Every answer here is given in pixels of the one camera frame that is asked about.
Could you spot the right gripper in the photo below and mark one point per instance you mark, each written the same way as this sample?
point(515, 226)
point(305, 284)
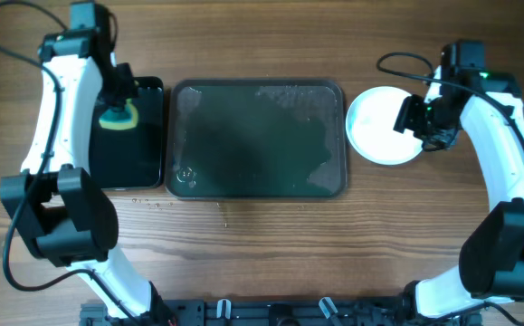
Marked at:
point(407, 116)

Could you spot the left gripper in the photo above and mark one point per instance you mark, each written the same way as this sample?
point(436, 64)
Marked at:
point(128, 85)

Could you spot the green yellow sponge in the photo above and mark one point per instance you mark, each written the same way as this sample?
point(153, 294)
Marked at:
point(120, 118)

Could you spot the white plate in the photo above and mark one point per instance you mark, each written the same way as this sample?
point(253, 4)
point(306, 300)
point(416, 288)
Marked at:
point(370, 125)

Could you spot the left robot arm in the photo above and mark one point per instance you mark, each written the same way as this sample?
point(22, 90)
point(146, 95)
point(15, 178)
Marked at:
point(59, 211)

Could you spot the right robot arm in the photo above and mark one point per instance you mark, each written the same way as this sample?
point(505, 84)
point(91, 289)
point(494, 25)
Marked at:
point(491, 262)

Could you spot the dark grey serving tray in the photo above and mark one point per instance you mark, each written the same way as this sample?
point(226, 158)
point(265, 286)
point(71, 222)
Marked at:
point(264, 138)

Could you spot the black rectangular water tub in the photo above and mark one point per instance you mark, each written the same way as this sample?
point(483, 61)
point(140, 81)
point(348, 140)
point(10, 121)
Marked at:
point(131, 158)

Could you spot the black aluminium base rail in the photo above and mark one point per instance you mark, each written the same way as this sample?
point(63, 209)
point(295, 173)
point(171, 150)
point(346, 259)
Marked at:
point(374, 311)

